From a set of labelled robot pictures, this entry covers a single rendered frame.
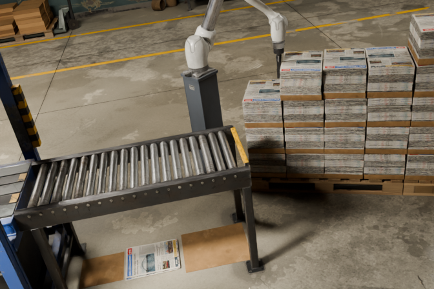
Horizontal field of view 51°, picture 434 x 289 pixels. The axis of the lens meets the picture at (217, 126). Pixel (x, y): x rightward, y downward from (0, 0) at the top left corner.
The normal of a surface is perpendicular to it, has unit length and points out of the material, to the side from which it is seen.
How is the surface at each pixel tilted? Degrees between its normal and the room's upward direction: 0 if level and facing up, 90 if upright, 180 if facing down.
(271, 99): 1
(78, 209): 90
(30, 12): 89
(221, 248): 0
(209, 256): 0
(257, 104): 90
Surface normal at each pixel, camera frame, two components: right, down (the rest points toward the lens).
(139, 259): -0.11, -0.86
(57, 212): 0.16, 0.47
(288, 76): -0.22, 0.52
